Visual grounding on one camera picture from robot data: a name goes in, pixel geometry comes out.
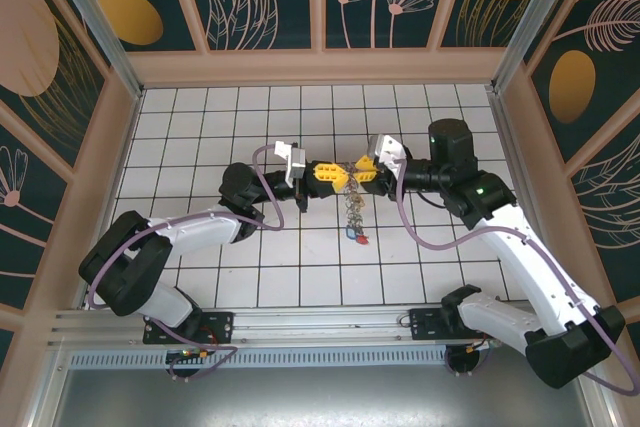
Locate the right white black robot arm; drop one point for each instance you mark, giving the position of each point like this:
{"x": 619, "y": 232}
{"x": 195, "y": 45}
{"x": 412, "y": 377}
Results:
{"x": 520, "y": 257}

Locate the red capped key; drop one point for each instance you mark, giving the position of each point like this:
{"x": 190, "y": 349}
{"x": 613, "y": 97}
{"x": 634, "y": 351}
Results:
{"x": 362, "y": 240}

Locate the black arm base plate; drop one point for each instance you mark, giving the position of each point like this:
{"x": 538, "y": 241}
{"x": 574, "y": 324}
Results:
{"x": 422, "y": 322}
{"x": 220, "y": 324}

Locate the blue capped key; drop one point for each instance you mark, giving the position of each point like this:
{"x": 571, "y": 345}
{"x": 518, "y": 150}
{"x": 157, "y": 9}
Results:
{"x": 351, "y": 233}

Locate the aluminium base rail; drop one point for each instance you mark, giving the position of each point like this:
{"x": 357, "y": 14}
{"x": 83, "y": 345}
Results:
{"x": 320, "y": 322}

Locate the aluminium side rail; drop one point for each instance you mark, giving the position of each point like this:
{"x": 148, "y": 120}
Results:
{"x": 507, "y": 137}

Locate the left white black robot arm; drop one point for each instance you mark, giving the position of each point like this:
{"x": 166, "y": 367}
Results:
{"x": 200, "y": 234}

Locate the aluminium frame post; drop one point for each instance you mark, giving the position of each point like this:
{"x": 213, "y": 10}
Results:
{"x": 100, "y": 27}
{"x": 530, "y": 27}

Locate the silver keyring key bunch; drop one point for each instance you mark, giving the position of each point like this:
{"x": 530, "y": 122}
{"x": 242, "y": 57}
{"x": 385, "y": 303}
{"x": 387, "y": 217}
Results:
{"x": 355, "y": 207}

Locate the silver metal loop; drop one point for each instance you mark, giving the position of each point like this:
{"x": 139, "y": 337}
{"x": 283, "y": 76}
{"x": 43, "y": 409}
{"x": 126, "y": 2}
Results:
{"x": 402, "y": 319}

